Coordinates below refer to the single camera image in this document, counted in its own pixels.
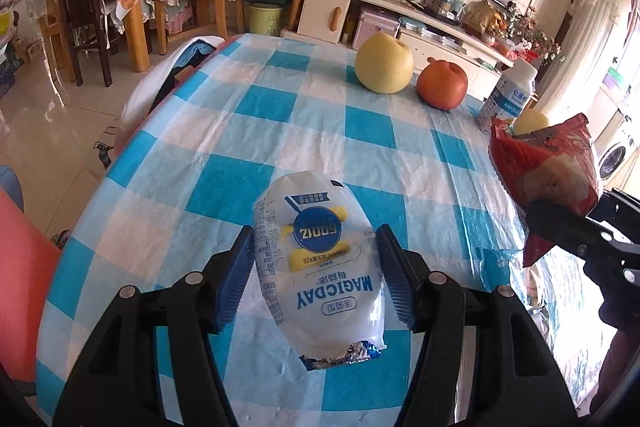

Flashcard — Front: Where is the white washing machine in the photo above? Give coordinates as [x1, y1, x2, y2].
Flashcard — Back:
[596, 126, 640, 181]

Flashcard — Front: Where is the dark wooden chair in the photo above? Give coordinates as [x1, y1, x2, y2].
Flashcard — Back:
[44, 0, 115, 88]

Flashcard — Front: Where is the yellow pear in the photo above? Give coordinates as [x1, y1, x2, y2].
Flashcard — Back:
[355, 32, 415, 94]

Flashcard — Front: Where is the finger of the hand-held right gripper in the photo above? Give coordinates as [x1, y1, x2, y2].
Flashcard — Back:
[592, 188, 640, 229]
[525, 198, 622, 262]

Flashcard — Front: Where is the white television cabinet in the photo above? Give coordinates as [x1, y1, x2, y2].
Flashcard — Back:
[279, 0, 516, 74]

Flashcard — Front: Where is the dining table with cloth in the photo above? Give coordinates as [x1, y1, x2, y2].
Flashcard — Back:
[107, 0, 153, 74]

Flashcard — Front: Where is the red snack bag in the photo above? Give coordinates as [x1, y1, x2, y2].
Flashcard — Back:
[489, 114, 604, 269]

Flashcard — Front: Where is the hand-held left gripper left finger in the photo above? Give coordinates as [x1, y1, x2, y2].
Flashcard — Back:
[52, 224, 256, 427]

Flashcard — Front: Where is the pink metal case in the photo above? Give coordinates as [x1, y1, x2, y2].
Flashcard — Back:
[352, 7, 402, 51]

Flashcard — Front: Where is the small yellow fruit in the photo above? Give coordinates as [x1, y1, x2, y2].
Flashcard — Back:
[510, 108, 551, 136]

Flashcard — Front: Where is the blue checked tablecloth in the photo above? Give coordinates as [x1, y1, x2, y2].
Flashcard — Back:
[37, 33, 622, 427]

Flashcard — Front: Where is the cream curtain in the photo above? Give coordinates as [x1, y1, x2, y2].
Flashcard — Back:
[534, 0, 637, 118]

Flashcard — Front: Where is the red plastic bin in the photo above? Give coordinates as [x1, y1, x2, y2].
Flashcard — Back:
[0, 187, 62, 384]

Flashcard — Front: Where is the white Magicday snack packet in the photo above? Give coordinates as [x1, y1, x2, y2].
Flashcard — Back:
[251, 170, 389, 373]

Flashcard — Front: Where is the person's right forearm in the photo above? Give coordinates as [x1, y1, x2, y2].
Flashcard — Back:
[589, 328, 637, 417]

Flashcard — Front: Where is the pink plastic stool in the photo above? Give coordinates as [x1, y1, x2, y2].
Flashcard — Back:
[164, 4, 197, 36]

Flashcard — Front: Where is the white and blue garment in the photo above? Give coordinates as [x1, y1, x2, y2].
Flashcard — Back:
[114, 36, 227, 158]

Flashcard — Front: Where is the red apple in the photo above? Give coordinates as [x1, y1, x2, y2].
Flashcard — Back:
[416, 59, 469, 110]

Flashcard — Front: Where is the clear plastic bag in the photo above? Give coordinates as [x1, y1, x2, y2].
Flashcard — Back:
[476, 246, 528, 293]

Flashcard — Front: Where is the artificial flower arrangement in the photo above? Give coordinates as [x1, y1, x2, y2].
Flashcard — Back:
[509, 2, 562, 68]

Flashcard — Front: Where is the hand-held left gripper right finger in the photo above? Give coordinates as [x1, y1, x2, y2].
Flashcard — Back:
[375, 223, 572, 427]

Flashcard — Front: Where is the upright white plastic bottle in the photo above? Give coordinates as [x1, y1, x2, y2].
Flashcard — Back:
[475, 58, 539, 136]

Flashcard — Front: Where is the light green pail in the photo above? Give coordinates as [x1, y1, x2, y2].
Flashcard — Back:
[247, 2, 287, 38]

